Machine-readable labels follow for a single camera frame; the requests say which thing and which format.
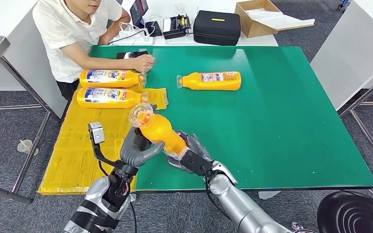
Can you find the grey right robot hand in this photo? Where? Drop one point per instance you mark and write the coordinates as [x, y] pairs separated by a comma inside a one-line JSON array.
[[196, 144]]

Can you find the person's right hand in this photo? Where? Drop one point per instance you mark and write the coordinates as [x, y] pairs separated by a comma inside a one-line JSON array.
[[143, 62]]

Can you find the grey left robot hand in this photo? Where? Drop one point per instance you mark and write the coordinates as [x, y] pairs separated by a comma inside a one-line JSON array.
[[135, 151]]

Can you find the orange detergent bottle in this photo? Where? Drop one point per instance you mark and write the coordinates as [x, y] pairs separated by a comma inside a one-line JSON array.
[[109, 83], [160, 132], [212, 84], [109, 102]]

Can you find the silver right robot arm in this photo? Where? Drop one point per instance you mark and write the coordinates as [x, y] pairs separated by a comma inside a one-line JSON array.
[[238, 205]]

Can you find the person's right forearm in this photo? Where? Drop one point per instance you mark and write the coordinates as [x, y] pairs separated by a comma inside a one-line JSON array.
[[93, 58]]

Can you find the person's left forearm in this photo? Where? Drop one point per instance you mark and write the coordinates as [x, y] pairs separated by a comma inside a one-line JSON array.
[[117, 25]]

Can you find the black smartphone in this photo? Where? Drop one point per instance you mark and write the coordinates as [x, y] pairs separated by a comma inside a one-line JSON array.
[[136, 54]]

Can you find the white power strip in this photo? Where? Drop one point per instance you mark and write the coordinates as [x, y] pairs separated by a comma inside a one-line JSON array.
[[139, 40]]

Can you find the small black flat device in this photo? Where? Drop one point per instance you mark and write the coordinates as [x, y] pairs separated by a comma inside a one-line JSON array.
[[154, 29]]

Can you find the black label printer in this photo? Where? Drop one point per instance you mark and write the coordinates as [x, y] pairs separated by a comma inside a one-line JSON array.
[[176, 26]]

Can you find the black tablet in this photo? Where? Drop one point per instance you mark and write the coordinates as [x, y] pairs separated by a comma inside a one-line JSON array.
[[139, 11]]

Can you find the yellow taped cardboard sheet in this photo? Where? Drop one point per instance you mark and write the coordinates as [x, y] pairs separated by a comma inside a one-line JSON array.
[[74, 154]]

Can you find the black zippered carrying case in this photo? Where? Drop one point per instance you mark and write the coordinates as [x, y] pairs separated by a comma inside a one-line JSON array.
[[216, 30]]

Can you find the person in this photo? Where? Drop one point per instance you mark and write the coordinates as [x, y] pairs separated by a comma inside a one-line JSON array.
[[67, 35]]

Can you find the green table mat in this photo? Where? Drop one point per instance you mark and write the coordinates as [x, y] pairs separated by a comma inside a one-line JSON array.
[[286, 112]]

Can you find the clear plastic cup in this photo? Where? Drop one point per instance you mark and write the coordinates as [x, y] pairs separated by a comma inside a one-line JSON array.
[[25, 147]]

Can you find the brown cardboard box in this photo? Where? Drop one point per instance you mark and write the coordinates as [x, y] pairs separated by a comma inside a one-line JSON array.
[[254, 28]]

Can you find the white desk with grey panel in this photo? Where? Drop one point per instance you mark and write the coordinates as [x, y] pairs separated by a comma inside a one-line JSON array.
[[19, 70]]

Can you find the white foam sheet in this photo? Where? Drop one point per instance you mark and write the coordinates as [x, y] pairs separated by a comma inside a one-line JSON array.
[[280, 20]]

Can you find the black round stool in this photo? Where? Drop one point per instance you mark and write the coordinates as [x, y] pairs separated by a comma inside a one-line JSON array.
[[353, 215]]

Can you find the white table with metal legs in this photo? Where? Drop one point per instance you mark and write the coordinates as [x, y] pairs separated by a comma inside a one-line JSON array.
[[350, 48]]

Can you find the blue wheeled cart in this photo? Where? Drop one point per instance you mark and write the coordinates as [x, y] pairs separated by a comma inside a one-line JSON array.
[[343, 3]]

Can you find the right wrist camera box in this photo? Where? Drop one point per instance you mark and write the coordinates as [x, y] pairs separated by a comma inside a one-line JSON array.
[[194, 162]]

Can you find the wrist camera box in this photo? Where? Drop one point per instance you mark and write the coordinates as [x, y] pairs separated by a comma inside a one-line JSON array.
[[194, 162], [96, 133]]

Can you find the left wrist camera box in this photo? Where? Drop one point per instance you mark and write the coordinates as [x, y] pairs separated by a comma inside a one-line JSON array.
[[96, 133]]

